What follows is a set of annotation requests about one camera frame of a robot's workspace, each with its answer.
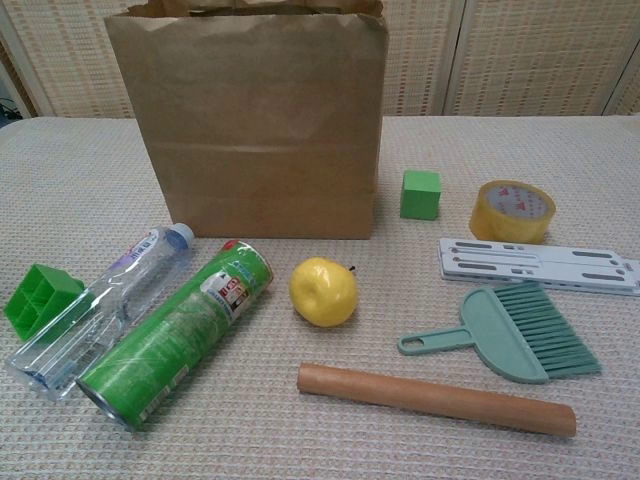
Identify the green chips can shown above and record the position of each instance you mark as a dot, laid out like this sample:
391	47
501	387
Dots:
170	345

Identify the clear plastic water bottle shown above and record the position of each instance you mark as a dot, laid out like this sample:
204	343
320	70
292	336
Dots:
135	270

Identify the green plastic grid box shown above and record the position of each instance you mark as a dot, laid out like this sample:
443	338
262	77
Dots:
40	300

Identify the brown paper bag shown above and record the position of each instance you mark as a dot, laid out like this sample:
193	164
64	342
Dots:
250	140

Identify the yellow apple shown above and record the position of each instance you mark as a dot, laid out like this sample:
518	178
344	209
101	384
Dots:
322	295

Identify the green cube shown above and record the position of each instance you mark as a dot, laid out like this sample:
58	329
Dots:
420	200

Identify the yellow packing tape roll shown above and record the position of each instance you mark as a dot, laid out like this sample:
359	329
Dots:
510	227

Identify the wooden rolling pin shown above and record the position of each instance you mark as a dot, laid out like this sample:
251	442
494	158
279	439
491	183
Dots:
435	400

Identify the teal mini brush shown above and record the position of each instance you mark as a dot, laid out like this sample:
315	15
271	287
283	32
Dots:
495	335

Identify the white woven tablecloth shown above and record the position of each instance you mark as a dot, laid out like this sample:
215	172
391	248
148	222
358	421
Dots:
75	175

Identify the woven folding screen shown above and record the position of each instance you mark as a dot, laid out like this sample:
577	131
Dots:
525	60

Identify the grey plastic bracket plate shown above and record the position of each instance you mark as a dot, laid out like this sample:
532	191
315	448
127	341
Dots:
550	267

